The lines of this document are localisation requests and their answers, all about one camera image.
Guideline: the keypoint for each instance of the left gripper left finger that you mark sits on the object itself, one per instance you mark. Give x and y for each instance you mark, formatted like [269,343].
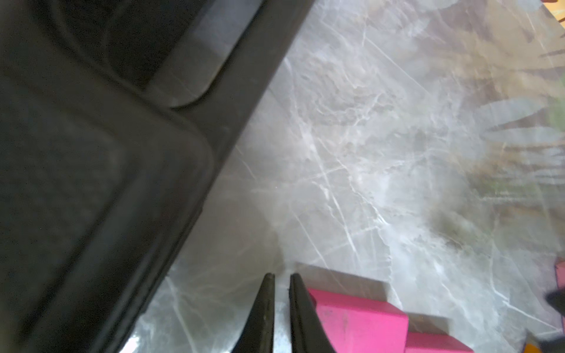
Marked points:
[258,333]

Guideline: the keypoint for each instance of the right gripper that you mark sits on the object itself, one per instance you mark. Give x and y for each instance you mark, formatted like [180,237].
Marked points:
[553,345]

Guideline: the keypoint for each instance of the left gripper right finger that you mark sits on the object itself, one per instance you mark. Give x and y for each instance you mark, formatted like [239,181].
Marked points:
[307,332]

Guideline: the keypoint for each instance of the magenta block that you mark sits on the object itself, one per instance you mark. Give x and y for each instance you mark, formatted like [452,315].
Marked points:
[354,324]
[417,342]

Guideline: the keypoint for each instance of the black plastic case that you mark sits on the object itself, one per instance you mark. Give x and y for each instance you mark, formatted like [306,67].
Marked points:
[101,183]

